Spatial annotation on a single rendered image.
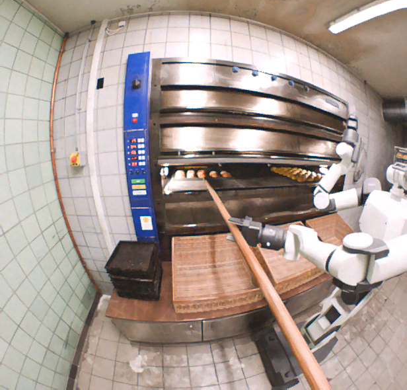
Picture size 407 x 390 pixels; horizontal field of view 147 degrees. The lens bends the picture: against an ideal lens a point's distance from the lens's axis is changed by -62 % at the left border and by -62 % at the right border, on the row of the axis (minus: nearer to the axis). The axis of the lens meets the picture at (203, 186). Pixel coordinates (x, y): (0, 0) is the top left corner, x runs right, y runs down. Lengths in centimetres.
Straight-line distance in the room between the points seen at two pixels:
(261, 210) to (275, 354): 118
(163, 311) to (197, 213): 71
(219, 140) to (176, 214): 58
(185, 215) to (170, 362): 125
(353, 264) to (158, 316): 97
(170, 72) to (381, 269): 127
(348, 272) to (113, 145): 121
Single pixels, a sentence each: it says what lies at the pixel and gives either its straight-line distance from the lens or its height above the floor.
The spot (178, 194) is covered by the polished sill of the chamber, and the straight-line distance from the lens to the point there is 105.
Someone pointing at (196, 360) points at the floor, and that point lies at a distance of 153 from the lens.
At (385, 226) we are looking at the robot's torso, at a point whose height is 133.
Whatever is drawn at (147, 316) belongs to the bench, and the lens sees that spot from 107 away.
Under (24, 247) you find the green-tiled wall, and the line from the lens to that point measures 124.
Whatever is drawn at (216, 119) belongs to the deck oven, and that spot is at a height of 165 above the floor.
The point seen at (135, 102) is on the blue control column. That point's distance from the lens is 104.
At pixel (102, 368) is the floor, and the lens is 171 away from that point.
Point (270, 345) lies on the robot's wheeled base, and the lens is 142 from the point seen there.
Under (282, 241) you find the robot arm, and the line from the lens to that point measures 56.
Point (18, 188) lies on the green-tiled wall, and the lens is 120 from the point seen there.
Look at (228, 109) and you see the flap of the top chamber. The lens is 102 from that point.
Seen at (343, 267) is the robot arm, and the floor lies 128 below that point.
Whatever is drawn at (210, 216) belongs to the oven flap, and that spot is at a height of 99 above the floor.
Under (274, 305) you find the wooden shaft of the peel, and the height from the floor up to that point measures 120.
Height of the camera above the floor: 151
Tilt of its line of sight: 16 degrees down
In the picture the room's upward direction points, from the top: straight up
